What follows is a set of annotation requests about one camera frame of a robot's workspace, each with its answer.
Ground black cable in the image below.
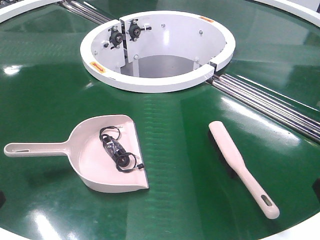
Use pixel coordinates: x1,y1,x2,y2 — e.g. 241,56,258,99
99,125,145,173

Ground pink plastic dustpan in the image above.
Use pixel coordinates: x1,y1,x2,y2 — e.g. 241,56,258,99
3,114,149,193

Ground steel conveyor rollers right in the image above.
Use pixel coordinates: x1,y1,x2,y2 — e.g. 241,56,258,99
206,74,320,143

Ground steel conveyor rollers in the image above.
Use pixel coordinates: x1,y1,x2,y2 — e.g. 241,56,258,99
206,74,320,143
59,0,112,25

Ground steel conveyor rollers left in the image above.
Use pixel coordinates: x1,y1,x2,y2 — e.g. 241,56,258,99
59,0,112,25

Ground white outer conveyor rim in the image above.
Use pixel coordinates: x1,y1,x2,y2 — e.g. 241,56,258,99
0,0,320,27

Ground orange warning sticker left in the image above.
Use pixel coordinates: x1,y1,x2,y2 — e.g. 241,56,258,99
90,61,106,74

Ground orange warning sticker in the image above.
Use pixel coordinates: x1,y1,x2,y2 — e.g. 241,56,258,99
199,16,215,23
90,61,106,74

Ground orange warning sticker right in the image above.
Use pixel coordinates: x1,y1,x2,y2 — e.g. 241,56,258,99
199,16,215,23

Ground white inner conveyor ring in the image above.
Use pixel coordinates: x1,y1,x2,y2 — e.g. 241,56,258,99
79,10,237,94

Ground right black bearing mount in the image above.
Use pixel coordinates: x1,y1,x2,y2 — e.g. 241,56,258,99
128,19,142,42

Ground black bearing mount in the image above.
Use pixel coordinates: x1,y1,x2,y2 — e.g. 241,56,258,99
128,19,142,42
108,25,123,49

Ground left black bearing mount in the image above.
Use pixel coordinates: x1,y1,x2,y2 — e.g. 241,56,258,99
108,25,123,49

